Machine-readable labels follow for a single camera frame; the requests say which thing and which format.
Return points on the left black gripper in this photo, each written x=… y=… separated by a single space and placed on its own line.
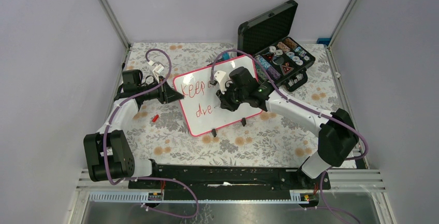
x=166 y=94

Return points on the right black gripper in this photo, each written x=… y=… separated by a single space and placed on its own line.
x=225 y=103

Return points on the red marker cap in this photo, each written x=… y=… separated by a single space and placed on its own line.
x=155 y=118

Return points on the pink framed whiteboard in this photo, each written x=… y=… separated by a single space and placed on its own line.
x=201 y=106

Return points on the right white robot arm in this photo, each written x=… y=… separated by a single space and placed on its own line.
x=334 y=130

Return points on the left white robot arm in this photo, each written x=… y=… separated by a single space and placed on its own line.
x=107 y=152

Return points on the black whiteboard stand clip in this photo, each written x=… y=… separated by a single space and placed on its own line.
x=243 y=122

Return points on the open black chip case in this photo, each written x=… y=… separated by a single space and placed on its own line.
x=266 y=38

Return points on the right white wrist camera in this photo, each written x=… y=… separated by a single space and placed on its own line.
x=219 y=78

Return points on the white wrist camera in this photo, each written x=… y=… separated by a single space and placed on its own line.
x=219 y=78
x=156 y=69

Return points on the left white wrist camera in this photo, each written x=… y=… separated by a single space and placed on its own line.
x=156 y=69

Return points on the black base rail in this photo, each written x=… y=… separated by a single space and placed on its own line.
x=229 y=183

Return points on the blue object behind frame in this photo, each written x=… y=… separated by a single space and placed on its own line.
x=324 y=41

